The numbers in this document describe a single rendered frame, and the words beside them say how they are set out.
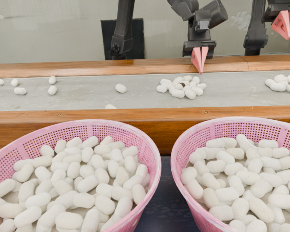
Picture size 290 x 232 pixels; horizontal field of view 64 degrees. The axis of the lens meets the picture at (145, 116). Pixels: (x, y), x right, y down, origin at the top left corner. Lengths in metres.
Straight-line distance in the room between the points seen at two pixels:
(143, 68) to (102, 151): 0.44
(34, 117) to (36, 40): 2.34
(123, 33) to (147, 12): 1.65
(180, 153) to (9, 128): 0.35
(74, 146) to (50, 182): 0.10
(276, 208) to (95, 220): 0.23
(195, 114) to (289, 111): 0.19
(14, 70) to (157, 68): 0.50
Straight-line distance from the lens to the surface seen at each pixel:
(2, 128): 0.56
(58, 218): 0.33
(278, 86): 0.69
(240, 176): 0.38
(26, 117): 0.54
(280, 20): 0.86
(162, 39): 2.67
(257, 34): 1.12
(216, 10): 0.81
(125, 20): 0.98
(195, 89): 0.62
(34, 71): 0.91
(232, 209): 0.33
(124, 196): 0.33
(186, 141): 0.41
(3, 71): 0.97
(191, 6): 0.83
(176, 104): 0.57
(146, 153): 0.39
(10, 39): 2.95
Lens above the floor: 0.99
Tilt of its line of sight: 28 degrees down
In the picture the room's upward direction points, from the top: 3 degrees counter-clockwise
